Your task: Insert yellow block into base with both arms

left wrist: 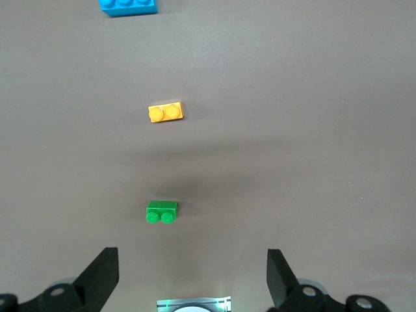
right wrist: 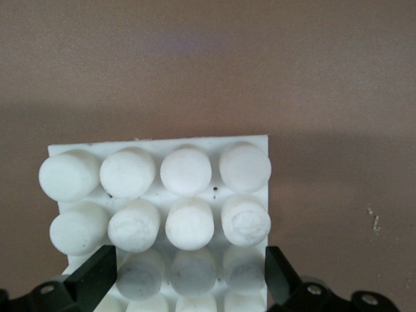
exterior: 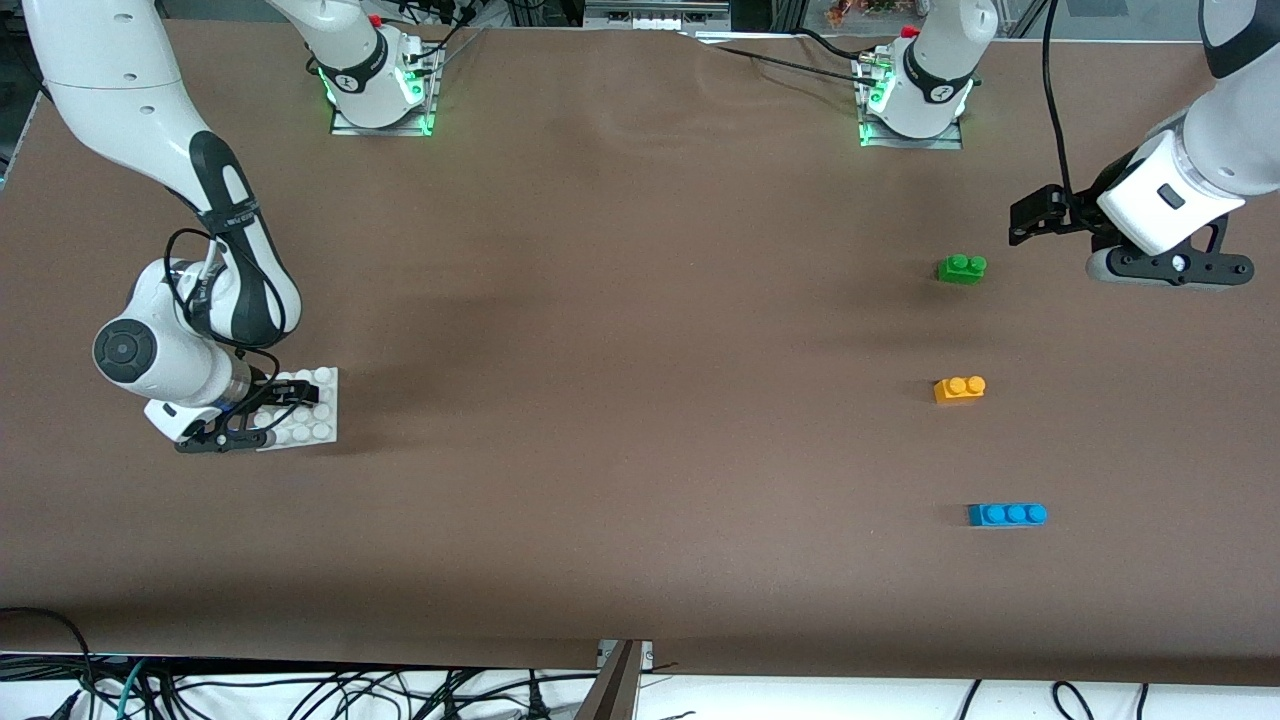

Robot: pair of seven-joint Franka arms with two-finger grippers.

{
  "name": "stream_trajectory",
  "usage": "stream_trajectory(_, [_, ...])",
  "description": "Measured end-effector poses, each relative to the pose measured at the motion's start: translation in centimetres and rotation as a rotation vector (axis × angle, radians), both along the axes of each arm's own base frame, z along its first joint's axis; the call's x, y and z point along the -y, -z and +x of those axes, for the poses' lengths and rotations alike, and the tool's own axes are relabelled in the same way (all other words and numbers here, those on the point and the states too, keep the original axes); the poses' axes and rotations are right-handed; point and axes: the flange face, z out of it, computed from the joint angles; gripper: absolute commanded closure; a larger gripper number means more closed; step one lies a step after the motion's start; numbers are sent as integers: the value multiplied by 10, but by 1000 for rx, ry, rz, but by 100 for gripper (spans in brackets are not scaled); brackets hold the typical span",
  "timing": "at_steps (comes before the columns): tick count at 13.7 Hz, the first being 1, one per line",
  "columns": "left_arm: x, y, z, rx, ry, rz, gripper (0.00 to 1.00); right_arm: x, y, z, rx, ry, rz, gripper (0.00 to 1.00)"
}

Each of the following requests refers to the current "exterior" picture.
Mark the brown table cover sheet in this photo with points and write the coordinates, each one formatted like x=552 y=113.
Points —
x=400 y=520

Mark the green two-stud block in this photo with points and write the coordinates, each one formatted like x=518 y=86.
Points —
x=960 y=270

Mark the grey background device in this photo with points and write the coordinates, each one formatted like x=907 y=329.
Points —
x=655 y=12

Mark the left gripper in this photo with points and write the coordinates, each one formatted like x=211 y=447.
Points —
x=1082 y=208

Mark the yellow two-stud block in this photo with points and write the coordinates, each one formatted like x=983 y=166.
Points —
x=958 y=390

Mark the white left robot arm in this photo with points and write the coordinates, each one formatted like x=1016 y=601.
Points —
x=1240 y=120

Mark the grey table support post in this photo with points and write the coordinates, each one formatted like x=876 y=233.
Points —
x=612 y=690

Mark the white studded base plate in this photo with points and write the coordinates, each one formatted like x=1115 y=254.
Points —
x=320 y=430

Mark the blue three-stud block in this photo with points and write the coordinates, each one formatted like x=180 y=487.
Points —
x=1005 y=515

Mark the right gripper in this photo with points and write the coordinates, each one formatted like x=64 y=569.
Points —
x=257 y=383

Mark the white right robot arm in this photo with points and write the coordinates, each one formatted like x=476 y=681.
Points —
x=110 y=80

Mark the orange background clutter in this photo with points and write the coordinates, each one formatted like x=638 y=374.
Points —
x=860 y=10

